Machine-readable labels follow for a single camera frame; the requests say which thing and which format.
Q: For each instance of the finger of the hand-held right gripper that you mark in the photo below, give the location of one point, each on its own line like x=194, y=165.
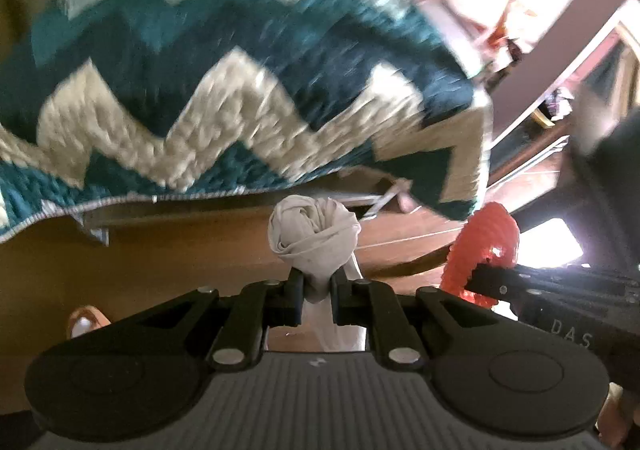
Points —
x=550, y=275
x=500, y=291

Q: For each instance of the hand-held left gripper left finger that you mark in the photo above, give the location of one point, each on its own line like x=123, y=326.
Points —
x=296, y=297

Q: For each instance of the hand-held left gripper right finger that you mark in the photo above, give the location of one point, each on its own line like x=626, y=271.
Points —
x=339, y=297

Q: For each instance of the orange knitted item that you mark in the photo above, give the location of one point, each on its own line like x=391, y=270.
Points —
x=480, y=247

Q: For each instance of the dark blue deer-print bin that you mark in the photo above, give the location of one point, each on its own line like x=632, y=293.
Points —
x=607, y=150

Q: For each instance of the person's foot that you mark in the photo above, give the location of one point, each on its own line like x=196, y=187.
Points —
x=86, y=322

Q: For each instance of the teal zigzag quilt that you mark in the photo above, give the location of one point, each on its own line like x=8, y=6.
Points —
x=250, y=80

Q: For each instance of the metal bench frame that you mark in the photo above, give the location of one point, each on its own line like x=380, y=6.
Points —
x=175, y=216

